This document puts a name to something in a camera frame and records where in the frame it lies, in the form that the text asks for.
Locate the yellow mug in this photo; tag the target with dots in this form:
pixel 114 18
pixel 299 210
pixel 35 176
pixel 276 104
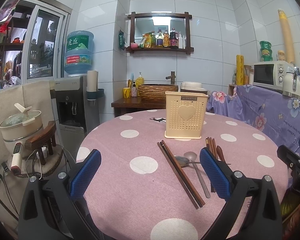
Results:
pixel 126 92

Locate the black chopstick silver band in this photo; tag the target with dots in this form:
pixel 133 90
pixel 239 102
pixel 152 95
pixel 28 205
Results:
pixel 178 177

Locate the green instant noodle cups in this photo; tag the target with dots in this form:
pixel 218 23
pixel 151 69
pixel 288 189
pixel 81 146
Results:
pixel 266 51

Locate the dark wooden side table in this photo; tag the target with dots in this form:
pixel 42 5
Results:
pixel 131 105

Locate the woven brown basin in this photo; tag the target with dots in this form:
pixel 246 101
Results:
pixel 155 92

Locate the black chopstick gold band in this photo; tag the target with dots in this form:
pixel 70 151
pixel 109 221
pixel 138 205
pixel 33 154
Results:
pixel 207 140

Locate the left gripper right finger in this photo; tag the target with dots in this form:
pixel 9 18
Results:
pixel 263 218

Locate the blue water bottle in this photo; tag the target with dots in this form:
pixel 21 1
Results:
pixel 78 52

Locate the yellow soap dispenser bottle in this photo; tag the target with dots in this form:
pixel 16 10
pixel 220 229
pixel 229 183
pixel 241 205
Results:
pixel 139 80

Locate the shiny steel spoon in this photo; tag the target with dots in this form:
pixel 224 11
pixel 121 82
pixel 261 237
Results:
pixel 183 161

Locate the grey water dispenser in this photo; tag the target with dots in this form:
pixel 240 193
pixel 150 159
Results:
pixel 77 115

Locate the small dark wooden stool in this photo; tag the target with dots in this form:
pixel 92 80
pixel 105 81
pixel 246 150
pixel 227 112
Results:
pixel 46 137

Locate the cream electric cooking pot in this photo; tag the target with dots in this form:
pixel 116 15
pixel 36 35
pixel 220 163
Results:
pixel 16 129

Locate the cream plastic utensil holder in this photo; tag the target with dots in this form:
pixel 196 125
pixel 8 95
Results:
pixel 185 113

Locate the purple floral cloth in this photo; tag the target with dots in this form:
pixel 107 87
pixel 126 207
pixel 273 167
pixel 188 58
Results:
pixel 272 113

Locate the pink polka dot tablecloth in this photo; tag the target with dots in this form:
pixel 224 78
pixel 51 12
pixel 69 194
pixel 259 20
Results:
pixel 140 191

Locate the white microwave oven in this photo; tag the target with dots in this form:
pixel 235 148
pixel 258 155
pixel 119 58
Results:
pixel 270 74

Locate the white bowl stack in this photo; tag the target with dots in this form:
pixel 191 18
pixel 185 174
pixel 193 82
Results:
pixel 193 86

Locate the dark wooden chopstick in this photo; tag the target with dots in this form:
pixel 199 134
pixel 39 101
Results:
pixel 210 143

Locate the dark wooden wall shelf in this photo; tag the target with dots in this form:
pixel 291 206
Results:
pixel 160 31

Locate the paper cup stack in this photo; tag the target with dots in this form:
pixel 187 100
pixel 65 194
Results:
pixel 92 80

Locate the reddish brown wooden chopstick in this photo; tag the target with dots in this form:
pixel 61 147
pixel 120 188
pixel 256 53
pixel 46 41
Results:
pixel 185 182

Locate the bronze faucet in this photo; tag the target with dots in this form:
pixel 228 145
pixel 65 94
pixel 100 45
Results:
pixel 171 78

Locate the yellow rolled mat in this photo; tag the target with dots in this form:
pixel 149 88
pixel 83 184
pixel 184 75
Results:
pixel 287 36

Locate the matte grey spoon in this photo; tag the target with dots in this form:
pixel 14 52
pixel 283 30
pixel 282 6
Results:
pixel 192 158

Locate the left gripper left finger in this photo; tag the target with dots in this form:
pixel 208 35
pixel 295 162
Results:
pixel 50 208

